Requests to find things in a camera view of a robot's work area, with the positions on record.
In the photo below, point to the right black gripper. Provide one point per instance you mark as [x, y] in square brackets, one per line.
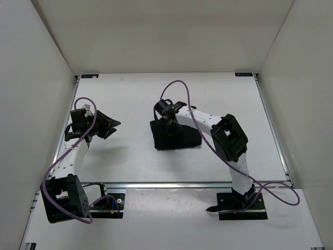
[171, 133]

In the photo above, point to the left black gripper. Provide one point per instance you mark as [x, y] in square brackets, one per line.
[107, 123]

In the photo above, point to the black pleated skirt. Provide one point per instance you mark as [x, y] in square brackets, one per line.
[185, 137]

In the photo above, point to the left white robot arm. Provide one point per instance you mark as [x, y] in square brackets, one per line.
[64, 196]

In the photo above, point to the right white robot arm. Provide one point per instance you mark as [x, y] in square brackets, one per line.
[230, 145]

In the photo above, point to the left blue table label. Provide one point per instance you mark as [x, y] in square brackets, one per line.
[89, 76]

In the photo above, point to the blue table label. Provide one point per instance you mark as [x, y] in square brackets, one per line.
[89, 76]
[243, 74]

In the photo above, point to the right blue table label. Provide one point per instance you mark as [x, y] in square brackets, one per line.
[243, 74]

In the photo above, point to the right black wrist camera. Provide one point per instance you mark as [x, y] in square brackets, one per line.
[162, 106]

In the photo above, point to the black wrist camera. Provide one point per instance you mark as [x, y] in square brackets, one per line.
[81, 119]
[162, 106]

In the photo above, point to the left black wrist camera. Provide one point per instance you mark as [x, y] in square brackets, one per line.
[81, 119]

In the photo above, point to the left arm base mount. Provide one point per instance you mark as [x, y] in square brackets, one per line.
[104, 202]

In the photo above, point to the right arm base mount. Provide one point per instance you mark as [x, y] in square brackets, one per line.
[229, 207]

